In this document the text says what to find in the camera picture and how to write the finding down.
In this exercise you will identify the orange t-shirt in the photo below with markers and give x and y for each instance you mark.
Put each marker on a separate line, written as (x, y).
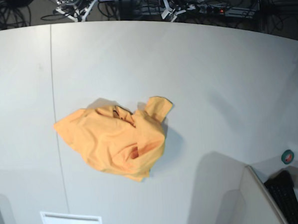
(113, 140)

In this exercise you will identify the black keyboard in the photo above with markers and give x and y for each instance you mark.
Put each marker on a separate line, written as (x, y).
(281, 188)

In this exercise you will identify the white partition panel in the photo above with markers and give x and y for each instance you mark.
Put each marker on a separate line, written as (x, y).
(260, 207)

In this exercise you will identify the white cable slot cover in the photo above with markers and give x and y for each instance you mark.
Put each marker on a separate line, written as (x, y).
(59, 218)

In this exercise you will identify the green tape roll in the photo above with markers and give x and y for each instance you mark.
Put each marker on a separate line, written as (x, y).
(287, 157)

